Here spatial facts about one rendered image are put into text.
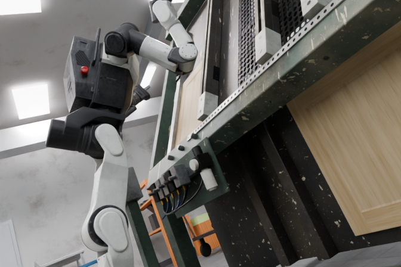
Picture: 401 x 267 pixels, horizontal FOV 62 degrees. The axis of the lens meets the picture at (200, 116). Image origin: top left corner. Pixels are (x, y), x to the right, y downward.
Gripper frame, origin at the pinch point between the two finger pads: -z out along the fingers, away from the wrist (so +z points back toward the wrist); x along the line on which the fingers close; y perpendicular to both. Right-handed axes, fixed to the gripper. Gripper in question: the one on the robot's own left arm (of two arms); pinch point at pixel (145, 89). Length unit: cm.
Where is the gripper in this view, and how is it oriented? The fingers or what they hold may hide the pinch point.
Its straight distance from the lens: 216.1
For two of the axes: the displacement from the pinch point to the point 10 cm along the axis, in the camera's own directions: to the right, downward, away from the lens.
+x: 7.0, 7.1, 0.1
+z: -5.4, 5.4, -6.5
